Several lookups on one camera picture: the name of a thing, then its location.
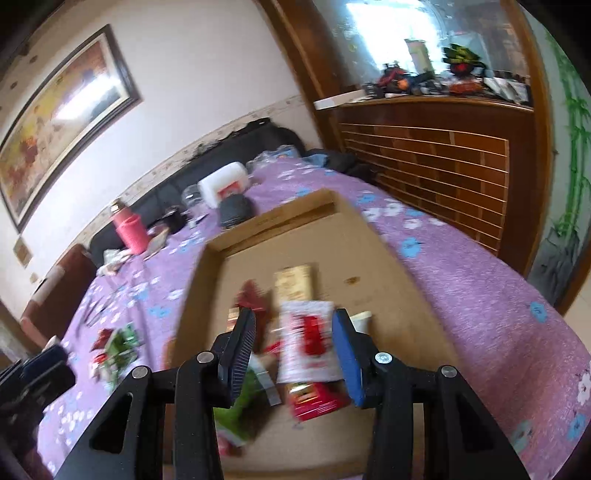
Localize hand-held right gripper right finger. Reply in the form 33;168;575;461
331;308;532;480

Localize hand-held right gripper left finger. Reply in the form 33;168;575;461
55;307;257;480

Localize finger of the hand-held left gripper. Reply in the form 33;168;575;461
21;345;77;407

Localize white and red snack packet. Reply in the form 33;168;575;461
276;300;337;384

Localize bright red snack packet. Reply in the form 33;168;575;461
286;381;352;422

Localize green snack packet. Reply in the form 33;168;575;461
215;355;282;455

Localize pile of assorted snack packets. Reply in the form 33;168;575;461
90;323;144;384

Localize cream snack packet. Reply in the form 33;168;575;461
272;263;319;303

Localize shallow cardboard box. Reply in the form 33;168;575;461
164;188;462;480

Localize brown armchair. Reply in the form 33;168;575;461
21;244;99;342

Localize crumpled pale rag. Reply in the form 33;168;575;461
97;248;130;278

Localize purple floral tablecloth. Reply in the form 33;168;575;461
34;150;591;480

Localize grey flat pouch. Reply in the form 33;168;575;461
143;226;171;261

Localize black textured glasses case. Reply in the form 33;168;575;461
218;194;256;230

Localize small black mug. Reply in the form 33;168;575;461
159;208;186;232

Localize pink bottle with knitted sleeve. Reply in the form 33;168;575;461
110;199;148;256

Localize clear plastic cup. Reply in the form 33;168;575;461
181;184;206;208

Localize white plastic jar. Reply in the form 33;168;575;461
198;161;251;208

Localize black sofa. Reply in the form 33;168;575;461
88;121;375;268

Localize blue printed packet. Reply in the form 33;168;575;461
249;145;301;169

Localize cluttered wooden counter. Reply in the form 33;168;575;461
256;0;555;315

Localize dark clothes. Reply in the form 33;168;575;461
198;120;273;148

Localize framed landscape painting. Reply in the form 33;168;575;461
0;24;143;234

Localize long white box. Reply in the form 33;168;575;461
313;90;365;110

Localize clutter of small items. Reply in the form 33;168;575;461
362;65;536;109

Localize green and red ornament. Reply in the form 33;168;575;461
441;43;486;77

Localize small framed wall plaque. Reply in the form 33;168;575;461
14;237;33;268

